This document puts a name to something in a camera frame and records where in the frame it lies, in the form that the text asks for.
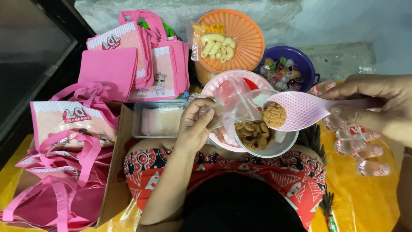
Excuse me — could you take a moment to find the stack of pink tote bags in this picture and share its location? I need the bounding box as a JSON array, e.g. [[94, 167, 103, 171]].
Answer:
[[78, 10, 190, 103]]

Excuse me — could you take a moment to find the stack of clear plastic sleeves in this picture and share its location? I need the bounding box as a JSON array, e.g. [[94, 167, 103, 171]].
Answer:
[[141, 106, 185, 136]]

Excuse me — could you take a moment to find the bag of macaroni snacks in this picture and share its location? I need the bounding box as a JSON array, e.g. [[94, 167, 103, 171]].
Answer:
[[188, 22, 237, 63]]

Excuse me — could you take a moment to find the clear rectangular plastic tray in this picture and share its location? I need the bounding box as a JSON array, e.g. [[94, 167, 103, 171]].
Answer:
[[132, 99, 189, 139]]

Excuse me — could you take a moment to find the blue plastic bowl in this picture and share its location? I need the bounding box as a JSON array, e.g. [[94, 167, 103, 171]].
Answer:
[[256, 46, 321, 93]]

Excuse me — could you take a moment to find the yellow plastic sheet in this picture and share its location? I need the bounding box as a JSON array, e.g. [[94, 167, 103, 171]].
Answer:
[[0, 81, 403, 232]]

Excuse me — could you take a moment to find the green plastic item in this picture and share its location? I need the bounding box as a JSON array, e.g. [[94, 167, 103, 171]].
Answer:
[[138, 21, 176, 37]]

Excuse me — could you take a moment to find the round brown cookie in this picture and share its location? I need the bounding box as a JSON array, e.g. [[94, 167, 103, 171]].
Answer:
[[261, 102, 287, 128]]

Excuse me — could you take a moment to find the heap of colourful jelly cups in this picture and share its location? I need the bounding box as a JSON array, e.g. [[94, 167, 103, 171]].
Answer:
[[260, 56, 304, 91]]

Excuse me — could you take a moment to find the heap of pink handled bags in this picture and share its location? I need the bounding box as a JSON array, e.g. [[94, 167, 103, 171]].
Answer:
[[0, 82, 120, 232]]

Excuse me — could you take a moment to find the dark framed glass door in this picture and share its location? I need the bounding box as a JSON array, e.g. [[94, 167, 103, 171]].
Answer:
[[0, 0, 97, 162]]

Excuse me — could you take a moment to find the person's left hand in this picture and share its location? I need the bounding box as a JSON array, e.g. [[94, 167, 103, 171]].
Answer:
[[175, 97, 226, 158]]

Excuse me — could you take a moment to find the clear round plastic container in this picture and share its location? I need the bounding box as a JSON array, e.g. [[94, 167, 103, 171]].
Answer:
[[233, 89, 300, 158]]

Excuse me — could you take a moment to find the person's right hand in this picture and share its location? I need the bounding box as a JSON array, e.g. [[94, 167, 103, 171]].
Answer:
[[320, 74, 412, 149]]

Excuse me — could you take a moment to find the red patterned skirt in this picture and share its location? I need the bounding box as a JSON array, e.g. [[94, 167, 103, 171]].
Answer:
[[124, 147, 327, 231]]

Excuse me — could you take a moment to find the brown cardboard box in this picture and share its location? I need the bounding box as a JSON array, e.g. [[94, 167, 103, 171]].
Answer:
[[13, 102, 136, 229]]

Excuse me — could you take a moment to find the pink perforated plastic spoon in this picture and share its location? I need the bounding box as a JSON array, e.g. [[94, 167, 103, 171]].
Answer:
[[263, 91, 387, 132]]

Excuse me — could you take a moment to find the black shirt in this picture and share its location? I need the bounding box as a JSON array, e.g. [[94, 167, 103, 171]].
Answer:
[[179, 172, 308, 232]]

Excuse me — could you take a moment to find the clear plastic bag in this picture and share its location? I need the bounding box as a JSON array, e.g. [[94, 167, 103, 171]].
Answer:
[[200, 77, 280, 131]]

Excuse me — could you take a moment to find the orange lidded plastic container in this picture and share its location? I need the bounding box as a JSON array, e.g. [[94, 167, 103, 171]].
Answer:
[[193, 9, 265, 87]]

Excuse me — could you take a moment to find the row of small water bottles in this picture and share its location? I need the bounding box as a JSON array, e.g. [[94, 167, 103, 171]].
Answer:
[[311, 80, 392, 177]]

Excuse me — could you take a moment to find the heap of small brown cookies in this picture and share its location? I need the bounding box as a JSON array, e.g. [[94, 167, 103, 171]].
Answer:
[[234, 120, 276, 151]]

